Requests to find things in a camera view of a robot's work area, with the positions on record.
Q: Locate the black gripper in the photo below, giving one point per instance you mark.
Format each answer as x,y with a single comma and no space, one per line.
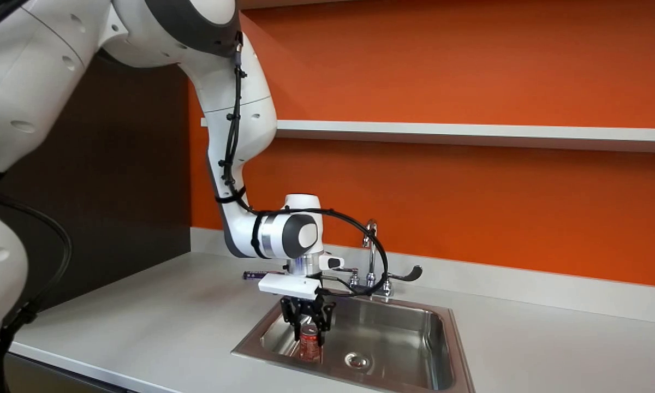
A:
308,306

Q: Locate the red soda can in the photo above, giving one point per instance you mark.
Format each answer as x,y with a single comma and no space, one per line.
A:
308,343

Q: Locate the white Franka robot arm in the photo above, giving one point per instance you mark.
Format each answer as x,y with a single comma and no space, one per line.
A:
35,73

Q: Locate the stainless steel sink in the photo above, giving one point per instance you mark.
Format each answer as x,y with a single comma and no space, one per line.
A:
393,335

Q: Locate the white countertop backsplash strip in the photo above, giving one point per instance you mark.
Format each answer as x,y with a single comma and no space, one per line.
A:
525,281

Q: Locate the long white wall shelf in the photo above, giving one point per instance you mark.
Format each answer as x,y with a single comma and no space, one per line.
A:
488,134

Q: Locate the chrome sink faucet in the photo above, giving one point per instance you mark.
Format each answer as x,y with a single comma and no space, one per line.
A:
372,247

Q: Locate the dark wood cabinet panel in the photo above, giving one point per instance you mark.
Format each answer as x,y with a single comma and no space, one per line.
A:
123,181

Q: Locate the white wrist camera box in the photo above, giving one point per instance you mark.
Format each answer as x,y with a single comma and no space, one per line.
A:
287,286

